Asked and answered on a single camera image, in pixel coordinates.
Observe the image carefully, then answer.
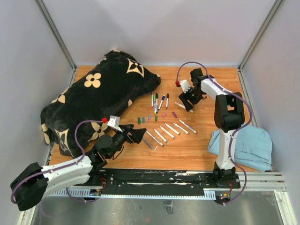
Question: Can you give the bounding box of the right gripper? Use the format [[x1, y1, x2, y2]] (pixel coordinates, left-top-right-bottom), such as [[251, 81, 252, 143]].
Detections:
[[178, 87, 203, 112]]

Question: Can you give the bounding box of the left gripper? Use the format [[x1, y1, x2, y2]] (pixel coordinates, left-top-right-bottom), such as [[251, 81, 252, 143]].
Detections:
[[107, 124, 146, 158]]

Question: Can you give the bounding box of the magenta cap marker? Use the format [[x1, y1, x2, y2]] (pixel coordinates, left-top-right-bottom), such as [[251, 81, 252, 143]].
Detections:
[[179, 119, 198, 134]]

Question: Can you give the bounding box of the purple marker grey body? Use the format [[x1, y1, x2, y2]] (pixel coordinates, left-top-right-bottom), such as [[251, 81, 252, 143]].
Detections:
[[142, 137, 154, 150]]

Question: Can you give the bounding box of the lavender cap marker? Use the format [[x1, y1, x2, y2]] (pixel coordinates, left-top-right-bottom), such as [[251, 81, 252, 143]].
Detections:
[[159, 126, 175, 139]]

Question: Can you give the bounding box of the green cap white marker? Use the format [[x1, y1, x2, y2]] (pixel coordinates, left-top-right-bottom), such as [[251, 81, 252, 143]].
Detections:
[[165, 123, 180, 135]]

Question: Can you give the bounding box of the light blue marker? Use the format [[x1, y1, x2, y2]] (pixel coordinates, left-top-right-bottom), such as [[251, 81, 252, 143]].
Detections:
[[154, 128, 168, 143]]

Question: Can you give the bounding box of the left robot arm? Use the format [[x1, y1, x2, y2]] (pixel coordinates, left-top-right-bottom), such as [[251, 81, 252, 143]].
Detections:
[[10, 124, 146, 211]]

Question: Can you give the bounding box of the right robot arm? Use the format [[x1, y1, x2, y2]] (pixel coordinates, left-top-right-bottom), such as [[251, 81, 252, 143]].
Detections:
[[175, 68, 245, 188]]

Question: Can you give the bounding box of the black cap whiteboard marker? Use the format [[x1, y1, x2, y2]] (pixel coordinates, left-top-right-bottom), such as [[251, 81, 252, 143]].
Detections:
[[165, 93, 169, 109]]

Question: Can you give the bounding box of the blue cap whiteboard marker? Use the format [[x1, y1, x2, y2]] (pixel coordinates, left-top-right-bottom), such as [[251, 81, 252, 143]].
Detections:
[[158, 95, 165, 110]]

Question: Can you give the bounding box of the light green marker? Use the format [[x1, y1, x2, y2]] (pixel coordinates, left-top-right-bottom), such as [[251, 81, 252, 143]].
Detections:
[[154, 93, 157, 114]]

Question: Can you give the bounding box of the black floral plush blanket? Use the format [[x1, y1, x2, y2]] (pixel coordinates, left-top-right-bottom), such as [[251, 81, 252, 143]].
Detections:
[[40, 50, 161, 158]]

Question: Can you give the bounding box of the light blue cloth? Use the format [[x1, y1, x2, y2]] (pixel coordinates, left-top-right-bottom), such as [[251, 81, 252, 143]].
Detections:
[[207, 124, 273, 173]]

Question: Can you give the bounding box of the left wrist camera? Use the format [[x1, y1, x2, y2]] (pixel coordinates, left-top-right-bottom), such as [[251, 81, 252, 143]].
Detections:
[[107, 115, 121, 131]]

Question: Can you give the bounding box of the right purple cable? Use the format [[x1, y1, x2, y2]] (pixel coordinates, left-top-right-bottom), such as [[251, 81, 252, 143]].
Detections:
[[176, 61, 253, 207]]

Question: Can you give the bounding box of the purple cable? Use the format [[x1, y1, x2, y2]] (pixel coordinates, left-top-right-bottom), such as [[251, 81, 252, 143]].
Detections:
[[10, 119, 104, 204], [176, 61, 253, 207]]

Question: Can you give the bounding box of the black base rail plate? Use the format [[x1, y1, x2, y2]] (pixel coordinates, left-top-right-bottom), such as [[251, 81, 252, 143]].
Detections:
[[83, 169, 241, 190]]

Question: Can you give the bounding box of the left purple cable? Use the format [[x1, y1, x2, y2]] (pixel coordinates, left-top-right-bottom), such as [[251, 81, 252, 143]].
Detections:
[[10, 119, 104, 204]]

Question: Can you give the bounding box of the slotted cable duct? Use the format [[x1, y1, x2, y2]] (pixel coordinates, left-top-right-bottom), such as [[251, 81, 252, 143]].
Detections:
[[51, 185, 216, 200]]

